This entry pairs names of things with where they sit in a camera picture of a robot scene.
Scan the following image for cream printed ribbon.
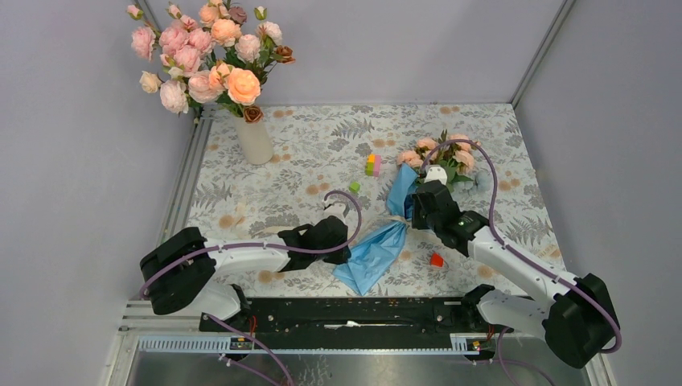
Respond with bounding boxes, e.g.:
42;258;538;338
220;203;409;240

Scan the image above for flower bouquet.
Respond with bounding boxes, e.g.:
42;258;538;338
332;134;481;295

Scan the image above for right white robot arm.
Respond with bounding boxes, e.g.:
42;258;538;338
411;181;622;368

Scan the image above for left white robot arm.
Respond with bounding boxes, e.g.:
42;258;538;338
139;216;351;331

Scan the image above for white ceramic vase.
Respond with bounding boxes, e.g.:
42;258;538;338
232;117;274;165

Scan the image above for red block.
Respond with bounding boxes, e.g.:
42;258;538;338
429;253;444;268

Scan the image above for stacked coloured toy blocks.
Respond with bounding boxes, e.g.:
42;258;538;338
364;154;382;177

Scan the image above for pink and peach rose bunch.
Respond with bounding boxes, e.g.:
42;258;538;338
125;1;295;124

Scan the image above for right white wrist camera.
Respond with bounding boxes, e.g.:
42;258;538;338
423;165;448;185

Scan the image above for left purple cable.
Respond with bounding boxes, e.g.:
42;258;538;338
137;190;364;386

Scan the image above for purple cable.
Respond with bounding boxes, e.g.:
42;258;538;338
421;138;623;386
137;190;364;386

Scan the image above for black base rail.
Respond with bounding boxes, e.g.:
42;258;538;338
226;297;502;353

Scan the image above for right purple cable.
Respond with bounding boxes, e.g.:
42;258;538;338
421;138;623;386

